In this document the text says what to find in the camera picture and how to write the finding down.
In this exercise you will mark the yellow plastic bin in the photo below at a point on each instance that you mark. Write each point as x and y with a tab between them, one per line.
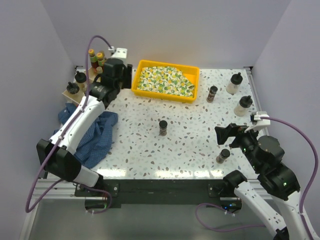
191	72

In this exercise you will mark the spice jar front-right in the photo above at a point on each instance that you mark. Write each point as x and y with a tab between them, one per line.
223	155

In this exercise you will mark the clear shaker jar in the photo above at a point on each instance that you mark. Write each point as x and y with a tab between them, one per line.
243	105
234	84
72	88
81	80

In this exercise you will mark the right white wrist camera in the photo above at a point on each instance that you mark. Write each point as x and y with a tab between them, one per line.
259	120

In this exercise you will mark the dark spice jar, black lid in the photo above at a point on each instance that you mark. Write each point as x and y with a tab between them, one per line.
163	127

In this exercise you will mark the blue checkered cloth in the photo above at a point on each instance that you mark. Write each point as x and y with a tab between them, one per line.
97	141

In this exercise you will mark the spice jar back-right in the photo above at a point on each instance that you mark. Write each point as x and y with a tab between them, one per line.
211	94

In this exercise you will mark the lemon-print cloth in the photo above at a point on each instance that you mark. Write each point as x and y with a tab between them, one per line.
165	80

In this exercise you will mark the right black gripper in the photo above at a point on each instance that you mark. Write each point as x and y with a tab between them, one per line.
222	133

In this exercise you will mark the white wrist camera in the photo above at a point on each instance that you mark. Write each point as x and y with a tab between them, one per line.
118	53
259	120

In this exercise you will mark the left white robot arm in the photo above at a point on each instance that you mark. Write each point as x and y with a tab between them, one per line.
57	155

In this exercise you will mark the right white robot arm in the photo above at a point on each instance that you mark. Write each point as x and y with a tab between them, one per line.
265	155

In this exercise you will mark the cream divided organizer tray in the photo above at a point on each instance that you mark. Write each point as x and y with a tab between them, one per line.
75	99

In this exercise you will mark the green-label sauce bottle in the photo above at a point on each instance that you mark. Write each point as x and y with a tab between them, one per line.
93	58

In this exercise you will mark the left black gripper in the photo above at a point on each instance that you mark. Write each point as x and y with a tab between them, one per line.
128	75

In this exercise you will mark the red sauce bottle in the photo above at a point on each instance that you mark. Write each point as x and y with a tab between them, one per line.
101	59

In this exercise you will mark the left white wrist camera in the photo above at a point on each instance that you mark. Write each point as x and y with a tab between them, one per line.
118	53

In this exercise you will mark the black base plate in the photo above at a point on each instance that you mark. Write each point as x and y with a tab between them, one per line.
171	191

